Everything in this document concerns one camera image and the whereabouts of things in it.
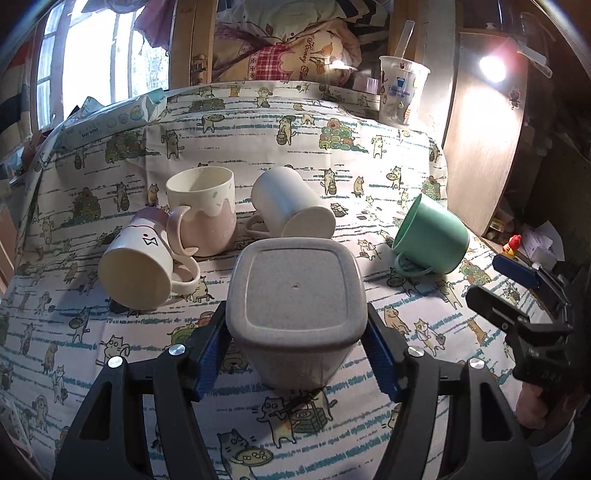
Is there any baby wipes pack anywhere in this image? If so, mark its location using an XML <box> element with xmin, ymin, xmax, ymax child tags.
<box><xmin>52</xmin><ymin>89</ymin><xmax>168</xmax><ymax>151</ymax></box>

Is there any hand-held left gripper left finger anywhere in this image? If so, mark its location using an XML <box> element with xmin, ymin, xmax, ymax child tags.
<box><xmin>52</xmin><ymin>300</ymin><xmax>229</xmax><ymax>480</ymax></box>

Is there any pink and cream mug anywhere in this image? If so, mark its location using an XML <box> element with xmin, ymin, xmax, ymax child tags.
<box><xmin>165</xmin><ymin>166</ymin><xmax>238</xmax><ymax>258</ymax></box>

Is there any folded patterned quilt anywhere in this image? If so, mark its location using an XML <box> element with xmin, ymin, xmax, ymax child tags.
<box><xmin>212</xmin><ymin>0</ymin><xmax>393</xmax><ymax>88</ymax></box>

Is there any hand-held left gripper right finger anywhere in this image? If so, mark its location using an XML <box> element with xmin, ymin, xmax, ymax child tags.
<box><xmin>361</xmin><ymin>305</ymin><xmax>542</xmax><ymax>480</ymax></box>

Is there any clear plastic drink cup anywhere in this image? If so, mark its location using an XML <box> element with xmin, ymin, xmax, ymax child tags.
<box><xmin>379</xmin><ymin>55</ymin><xmax>431</xmax><ymax>126</ymax></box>

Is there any window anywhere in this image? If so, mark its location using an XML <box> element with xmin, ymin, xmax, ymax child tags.
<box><xmin>28</xmin><ymin>0</ymin><xmax>172</xmax><ymax>134</ymax></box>

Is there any grey lidded container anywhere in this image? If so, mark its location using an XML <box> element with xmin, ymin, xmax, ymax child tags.
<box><xmin>225</xmin><ymin>239</ymin><xmax>369</xmax><ymax>389</ymax></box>

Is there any white and lilac mug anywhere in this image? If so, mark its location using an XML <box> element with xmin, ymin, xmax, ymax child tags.
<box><xmin>98</xmin><ymin>206</ymin><xmax>201</xmax><ymax>311</ymax></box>

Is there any small lilac container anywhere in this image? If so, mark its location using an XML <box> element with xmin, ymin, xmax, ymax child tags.
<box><xmin>353</xmin><ymin>74</ymin><xmax>382</xmax><ymax>94</ymax></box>

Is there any green mug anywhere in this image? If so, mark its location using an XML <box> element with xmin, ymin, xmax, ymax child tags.
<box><xmin>392</xmin><ymin>193</ymin><xmax>470</xmax><ymax>278</ymax></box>

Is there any white paper box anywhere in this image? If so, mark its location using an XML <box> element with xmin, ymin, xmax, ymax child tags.
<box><xmin>519</xmin><ymin>220</ymin><xmax>565</xmax><ymax>266</ymax></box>

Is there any cat print tablecloth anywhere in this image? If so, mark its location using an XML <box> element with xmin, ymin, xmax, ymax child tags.
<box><xmin>0</xmin><ymin>79</ymin><xmax>555</xmax><ymax>480</ymax></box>

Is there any person's right hand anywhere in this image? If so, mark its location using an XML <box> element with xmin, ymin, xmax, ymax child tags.
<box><xmin>515</xmin><ymin>382</ymin><xmax>578</xmax><ymax>446</ymax></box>

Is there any plain white mug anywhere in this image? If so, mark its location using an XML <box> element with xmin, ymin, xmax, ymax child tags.
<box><xmin>244</xmin><ymin>166</ymin><xmax>337</xmax><ymax>241</ymax></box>

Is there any wooden board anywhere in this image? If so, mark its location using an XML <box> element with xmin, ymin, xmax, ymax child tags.
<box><xmin>441</xmin><ymin>30</ymin><xmax>532</xmax><ymax>238</ymax></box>

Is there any clear drinking straw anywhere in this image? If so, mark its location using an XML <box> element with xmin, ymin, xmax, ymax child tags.
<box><xmin>396</xmin><ymin>20</ymin><xmax>417</xmax><ymax>61</ymax></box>

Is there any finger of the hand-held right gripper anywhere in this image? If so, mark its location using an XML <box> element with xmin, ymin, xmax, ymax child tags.
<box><xmin>465</xmin><ymin>285</ymin><xmax>573</xmax><ymax>344</ymax></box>
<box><xmin>492</xmin><ymin>254</ymin><xmax>570</xmax><ymax>305</ymax></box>

